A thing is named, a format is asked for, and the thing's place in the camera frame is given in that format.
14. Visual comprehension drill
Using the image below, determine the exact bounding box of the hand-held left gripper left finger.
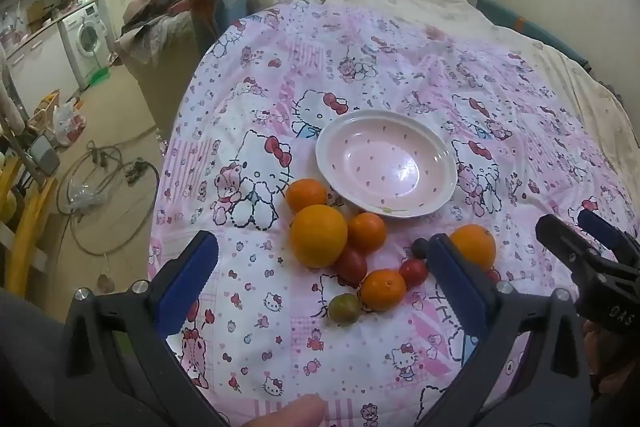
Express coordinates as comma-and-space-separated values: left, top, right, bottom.
55, 231, 236, 427

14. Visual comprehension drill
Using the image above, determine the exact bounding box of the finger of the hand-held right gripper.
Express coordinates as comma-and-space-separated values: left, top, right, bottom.
576, 209, 640, 263
535, 214, 608, 290

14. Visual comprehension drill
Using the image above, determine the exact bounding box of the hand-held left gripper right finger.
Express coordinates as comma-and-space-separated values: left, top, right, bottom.
415, 234, 594, 427

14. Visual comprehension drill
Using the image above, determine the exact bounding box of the small red tomato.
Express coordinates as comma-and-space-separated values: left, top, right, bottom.
399, 258, 429, 289

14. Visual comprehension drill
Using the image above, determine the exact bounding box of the large dark red tomato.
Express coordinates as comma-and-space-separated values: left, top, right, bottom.
334, 247, 368, 288

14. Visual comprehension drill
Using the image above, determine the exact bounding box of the large orange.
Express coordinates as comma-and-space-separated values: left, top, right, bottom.
290, 204, 349, 269

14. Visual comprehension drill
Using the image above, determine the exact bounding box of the pink dotted plate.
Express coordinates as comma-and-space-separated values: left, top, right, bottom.
315, 109, 458, 219

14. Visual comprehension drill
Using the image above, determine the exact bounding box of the person's right hand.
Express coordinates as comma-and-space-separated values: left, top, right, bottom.
582, 324, 640, 410

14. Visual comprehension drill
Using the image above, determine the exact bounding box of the person's left hand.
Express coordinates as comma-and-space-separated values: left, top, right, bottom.
248, 393, 327, 427

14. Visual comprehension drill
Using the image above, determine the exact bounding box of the pink printed blanket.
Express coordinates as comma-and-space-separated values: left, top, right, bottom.
147, 0, 640, 427

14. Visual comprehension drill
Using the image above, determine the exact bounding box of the grey box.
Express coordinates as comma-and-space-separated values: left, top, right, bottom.
30, 136, 61, 175

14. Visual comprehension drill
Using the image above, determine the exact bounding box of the white plastic bag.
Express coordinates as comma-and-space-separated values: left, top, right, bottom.
51, 97, 87, 148

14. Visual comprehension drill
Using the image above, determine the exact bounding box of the beige sofa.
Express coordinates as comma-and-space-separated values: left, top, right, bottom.
114, 14, 211, 138

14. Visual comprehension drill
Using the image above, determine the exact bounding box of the teal mat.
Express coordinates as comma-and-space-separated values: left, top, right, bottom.
475, 0, 593, 70

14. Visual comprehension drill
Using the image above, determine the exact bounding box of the white washing machine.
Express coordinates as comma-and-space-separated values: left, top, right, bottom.
58, 2, 117, 88

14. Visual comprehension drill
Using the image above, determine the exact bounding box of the white kitchen cabinet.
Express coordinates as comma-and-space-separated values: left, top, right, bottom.
5, 24, 83, 118

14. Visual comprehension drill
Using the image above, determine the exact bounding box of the hose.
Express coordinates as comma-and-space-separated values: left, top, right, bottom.
56, 141, 162, 258

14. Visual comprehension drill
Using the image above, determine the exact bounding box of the yellow frame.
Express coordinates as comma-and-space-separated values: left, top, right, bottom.
0, 154, 60, 299

